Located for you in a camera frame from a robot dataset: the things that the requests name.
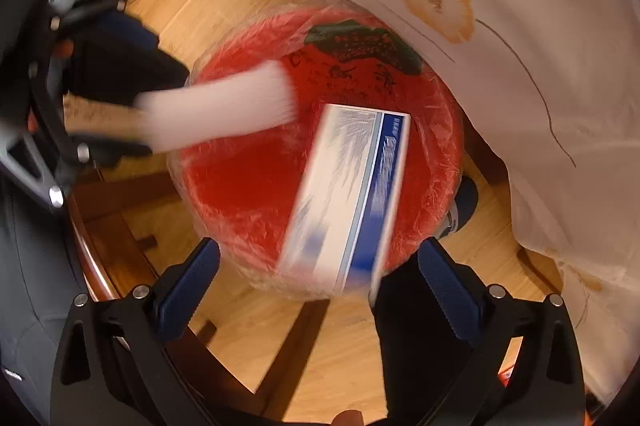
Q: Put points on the wooden chair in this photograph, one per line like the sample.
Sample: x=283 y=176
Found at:
x=115 y=236

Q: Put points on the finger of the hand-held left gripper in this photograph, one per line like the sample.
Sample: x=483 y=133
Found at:
x=110 y=148
x=125 y=66

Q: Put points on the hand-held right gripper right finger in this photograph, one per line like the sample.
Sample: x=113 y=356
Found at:
x=447 y=288

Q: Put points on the dark blue slipper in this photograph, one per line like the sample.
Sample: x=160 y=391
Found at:
x=465 y=203

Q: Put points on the person's right hand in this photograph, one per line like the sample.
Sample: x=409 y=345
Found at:
x=347 y=419

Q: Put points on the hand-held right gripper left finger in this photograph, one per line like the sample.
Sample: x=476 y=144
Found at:
x=187 y=286

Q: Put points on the red plastic-lined trash bin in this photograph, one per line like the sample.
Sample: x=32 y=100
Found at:
x=240 y=201

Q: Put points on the blue and white cardboard box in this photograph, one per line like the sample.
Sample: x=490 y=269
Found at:
x=340 y=186

